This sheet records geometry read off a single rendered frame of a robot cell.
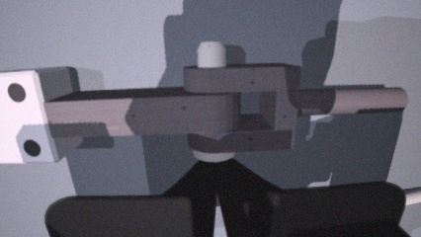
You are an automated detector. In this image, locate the grey flat bar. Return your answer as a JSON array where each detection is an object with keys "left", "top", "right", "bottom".
[{"left": 43, "top": 87, "right": 241, "bottom": 138}]

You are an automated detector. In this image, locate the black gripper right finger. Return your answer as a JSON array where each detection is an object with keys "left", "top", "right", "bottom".
[{"left": 216, "top": 158, "right": 406, "bottom": 237}]

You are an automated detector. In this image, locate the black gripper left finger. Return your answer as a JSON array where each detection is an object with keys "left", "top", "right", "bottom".
[{"left": 44, "top": 160, "right": 217, "bottom": 237}]

